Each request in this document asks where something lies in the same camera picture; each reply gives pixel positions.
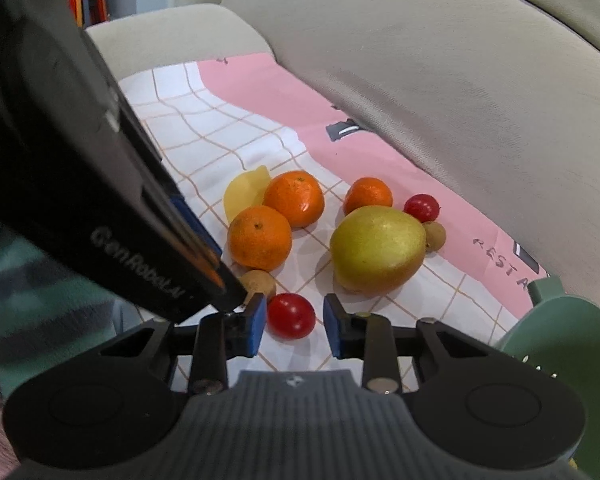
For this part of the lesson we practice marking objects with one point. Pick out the red cherry tomato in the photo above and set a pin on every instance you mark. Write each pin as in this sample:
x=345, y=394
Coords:
x=290, y=316
x=421, y=206

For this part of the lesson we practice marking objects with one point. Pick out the brown longan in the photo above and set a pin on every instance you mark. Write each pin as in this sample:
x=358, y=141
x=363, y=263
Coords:
x=435, y=236

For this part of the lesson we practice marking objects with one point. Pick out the pink white printed cloth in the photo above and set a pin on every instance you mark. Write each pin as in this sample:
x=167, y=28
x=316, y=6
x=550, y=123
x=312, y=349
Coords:
x=220, y=125

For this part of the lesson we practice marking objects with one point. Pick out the small brown kiwi left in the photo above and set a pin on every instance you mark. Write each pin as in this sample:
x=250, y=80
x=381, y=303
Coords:
x=258, y=282

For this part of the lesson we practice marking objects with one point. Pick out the colourful plastic toy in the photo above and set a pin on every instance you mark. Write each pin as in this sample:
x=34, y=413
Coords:
x=87, y=2

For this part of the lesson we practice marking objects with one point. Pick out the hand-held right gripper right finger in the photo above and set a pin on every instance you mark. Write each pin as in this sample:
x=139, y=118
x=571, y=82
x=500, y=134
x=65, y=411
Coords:
x=334, y=327

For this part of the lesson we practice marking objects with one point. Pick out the green lemon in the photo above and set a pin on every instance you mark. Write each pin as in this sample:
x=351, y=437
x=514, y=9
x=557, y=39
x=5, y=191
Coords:
x=377, y=250

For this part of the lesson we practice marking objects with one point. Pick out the orange mandarin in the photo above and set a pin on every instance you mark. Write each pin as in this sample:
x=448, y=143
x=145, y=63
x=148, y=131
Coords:
x=260, y=237
x=295, y=197
x=367, y=195

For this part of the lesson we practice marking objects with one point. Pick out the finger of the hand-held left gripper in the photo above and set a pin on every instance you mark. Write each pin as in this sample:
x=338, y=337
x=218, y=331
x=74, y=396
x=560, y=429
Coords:
x=215, y=272
x=192, y=220

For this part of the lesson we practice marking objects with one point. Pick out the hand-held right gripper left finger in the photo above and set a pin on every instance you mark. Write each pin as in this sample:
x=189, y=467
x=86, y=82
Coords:
x=256, y=327

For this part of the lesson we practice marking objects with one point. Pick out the green striped clothing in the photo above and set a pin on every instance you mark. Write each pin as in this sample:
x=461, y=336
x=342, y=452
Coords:
x=25, y=285

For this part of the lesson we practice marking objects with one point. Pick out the beige sofa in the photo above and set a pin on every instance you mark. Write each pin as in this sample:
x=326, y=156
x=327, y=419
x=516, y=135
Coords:
x=430, y=60

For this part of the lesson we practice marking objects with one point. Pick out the green plastic colander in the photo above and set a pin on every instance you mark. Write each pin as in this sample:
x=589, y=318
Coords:
x=565, y=345

